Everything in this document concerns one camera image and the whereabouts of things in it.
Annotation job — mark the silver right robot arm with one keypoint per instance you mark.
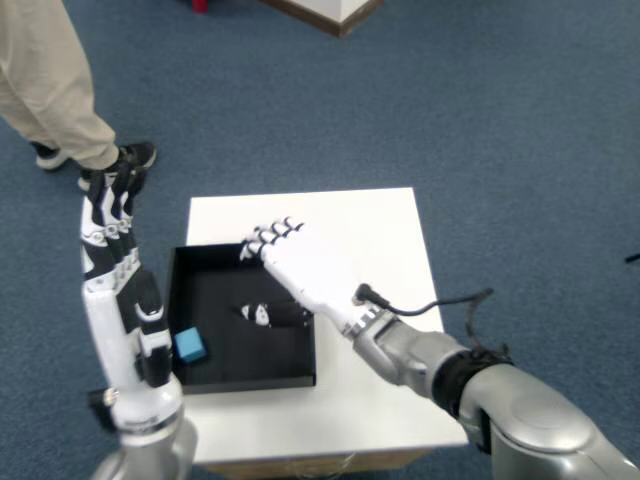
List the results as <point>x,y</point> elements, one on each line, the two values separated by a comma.
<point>525,415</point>

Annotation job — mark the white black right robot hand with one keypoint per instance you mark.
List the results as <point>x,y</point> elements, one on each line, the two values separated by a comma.
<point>310,275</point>

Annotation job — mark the black open box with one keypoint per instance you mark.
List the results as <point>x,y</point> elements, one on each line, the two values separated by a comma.
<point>250,355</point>

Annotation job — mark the blue cube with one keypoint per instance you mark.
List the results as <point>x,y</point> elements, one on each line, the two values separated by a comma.
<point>190,345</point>

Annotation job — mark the white square table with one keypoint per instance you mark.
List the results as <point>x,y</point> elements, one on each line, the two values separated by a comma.
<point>350,220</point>

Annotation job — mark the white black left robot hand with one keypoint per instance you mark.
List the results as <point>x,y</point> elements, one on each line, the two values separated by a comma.
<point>107,335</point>

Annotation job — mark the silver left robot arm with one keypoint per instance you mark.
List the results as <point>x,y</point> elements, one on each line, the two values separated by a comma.
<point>155,457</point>

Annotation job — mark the white wood-trimmed furniture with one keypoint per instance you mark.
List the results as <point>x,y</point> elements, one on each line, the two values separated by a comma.
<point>340,12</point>

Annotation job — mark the beige trousers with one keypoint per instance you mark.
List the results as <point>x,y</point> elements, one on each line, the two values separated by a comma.
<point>45,75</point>

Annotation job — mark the black left wrist connector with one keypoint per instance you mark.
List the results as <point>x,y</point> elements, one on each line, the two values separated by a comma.
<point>101,410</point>

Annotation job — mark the black white sneaker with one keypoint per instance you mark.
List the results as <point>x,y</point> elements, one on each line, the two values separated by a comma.
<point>47,157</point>
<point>142,152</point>

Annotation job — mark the red object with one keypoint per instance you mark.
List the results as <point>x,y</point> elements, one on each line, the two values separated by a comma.
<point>200,5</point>

